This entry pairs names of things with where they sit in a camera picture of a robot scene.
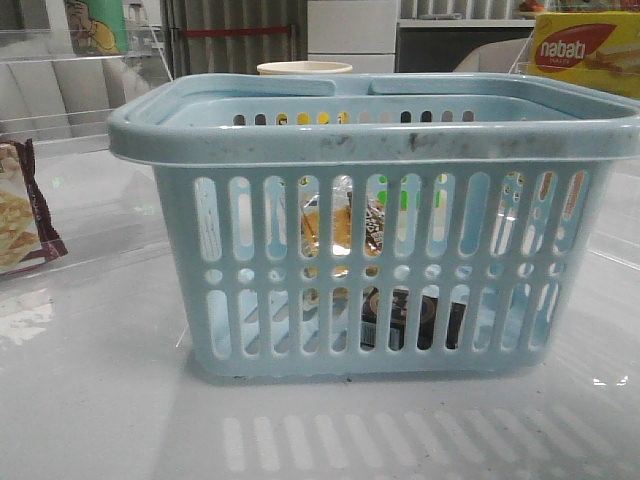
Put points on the light blue plastic basket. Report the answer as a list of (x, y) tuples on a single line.
[(228, 152)]

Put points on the yellow nabati wafer box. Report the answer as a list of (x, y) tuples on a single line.
[(616, 26)]

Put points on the white cabinet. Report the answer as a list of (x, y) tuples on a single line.
[(360, 33)]

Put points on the packaged bread slice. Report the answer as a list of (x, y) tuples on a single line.
[(330, 223)]

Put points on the green yellow cartoon package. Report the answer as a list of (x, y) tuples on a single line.
[(96, 27)]

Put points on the red barrier belt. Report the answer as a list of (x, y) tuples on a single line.
[(236, 32)]

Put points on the clear acrylic left shelf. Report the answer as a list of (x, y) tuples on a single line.
[(55, 97)]

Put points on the yellow paper popcorn cup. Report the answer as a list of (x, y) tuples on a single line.
[(306, 67)]

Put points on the black tissue pack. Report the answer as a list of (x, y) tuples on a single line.
[(398, 321)]

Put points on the maroon cracker bag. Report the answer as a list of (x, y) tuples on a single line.
[(28, 237)]

